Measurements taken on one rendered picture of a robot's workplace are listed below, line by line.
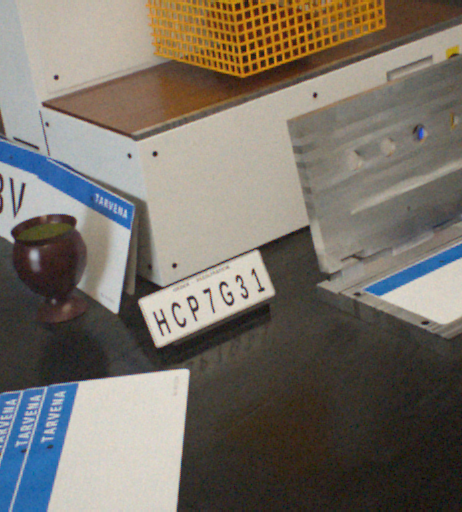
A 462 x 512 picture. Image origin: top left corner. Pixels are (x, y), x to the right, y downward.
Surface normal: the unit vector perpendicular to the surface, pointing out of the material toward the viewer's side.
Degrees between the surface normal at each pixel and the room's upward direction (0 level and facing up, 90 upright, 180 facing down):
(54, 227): 0
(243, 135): 90
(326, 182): 81
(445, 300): 0
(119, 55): 90
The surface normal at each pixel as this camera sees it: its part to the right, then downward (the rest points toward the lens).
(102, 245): -0.83, -0.03
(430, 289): -0.14, -0.90
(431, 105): 0.55, 0.11
